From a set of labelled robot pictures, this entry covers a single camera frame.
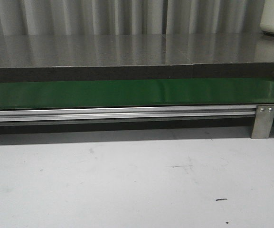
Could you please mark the green conveyor belt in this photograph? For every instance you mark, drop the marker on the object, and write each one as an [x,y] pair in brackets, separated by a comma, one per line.
[118,93]

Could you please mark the aluminium conveyor side rail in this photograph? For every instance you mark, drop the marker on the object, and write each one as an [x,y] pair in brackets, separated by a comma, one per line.
[113,113]

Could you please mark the steel conveyor support bracket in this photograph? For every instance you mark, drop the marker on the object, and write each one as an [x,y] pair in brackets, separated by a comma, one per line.
[264,118]

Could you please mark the grey pleated curtain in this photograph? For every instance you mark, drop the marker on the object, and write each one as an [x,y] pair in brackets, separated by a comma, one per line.
[119,17]

